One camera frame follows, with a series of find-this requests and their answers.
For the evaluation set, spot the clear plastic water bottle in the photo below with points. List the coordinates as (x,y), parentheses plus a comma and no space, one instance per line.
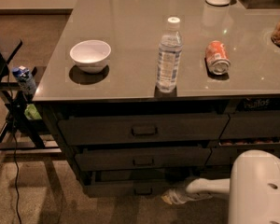
(170,49)

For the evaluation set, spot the green crumpled bag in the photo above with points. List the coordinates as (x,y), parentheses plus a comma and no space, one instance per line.
(31,112)

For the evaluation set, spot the dark drawer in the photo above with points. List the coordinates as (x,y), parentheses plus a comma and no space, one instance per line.
(141,129)
(252,124)
(136,182)
(133,158)
(226,154)
(213,172)

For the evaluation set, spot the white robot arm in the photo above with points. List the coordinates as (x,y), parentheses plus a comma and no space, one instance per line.
(253,189)

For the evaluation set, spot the black side stand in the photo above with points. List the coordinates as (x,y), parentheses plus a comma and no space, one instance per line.
(15,102)

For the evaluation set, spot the orange soda can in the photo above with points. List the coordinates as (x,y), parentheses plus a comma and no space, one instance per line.
(216,57)

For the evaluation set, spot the white ceramic bowl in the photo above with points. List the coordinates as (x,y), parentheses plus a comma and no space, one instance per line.
(91,56)

